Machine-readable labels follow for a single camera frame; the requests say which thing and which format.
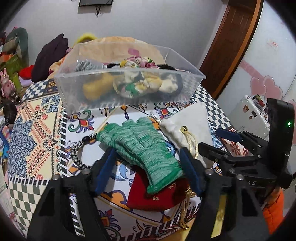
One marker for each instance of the red velvet drawstring pouch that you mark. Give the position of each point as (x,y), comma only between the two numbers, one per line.
(167,198)

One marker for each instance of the green knitted glove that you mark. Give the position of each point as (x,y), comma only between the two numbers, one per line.
(140,144)

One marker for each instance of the orange sleeve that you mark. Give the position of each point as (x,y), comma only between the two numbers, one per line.
(273,210)

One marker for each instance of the brown wooden door frame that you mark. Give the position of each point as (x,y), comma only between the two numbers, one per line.
(230,44)

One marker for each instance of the clear plastic storage bin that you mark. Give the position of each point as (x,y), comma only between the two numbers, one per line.
(110,72)

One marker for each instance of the grey green plush toy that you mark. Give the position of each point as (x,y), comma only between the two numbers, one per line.
(17,42)

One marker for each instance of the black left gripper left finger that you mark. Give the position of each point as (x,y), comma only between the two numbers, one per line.
(52,219)

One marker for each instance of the white drawstring pouch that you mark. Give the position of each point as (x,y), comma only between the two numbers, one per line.
(188,128)

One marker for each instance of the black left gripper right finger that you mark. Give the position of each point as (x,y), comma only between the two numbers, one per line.
(228,210)

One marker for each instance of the wall mounted black monitor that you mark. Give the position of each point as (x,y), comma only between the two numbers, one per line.
(95,2)

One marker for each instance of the yellow soft item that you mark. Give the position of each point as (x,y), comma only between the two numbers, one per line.
(94,90)

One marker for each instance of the floral fabric scrunchie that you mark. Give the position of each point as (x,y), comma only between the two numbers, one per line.
(133,84)

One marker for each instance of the dark purple garment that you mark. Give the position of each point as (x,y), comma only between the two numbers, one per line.
(50,53)

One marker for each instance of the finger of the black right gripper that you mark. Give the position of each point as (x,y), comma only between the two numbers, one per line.
(247,139)
(223,159)

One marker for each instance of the peach fleece blanket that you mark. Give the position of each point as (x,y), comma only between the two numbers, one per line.
(109,49)

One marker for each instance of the pink bunny plush toy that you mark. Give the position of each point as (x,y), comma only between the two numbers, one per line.
(7,86)

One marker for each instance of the patterned colourful tablecloth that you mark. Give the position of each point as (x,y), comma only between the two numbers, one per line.
(40,145)

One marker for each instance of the yellow hat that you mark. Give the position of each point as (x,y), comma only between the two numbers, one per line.
(85,37)

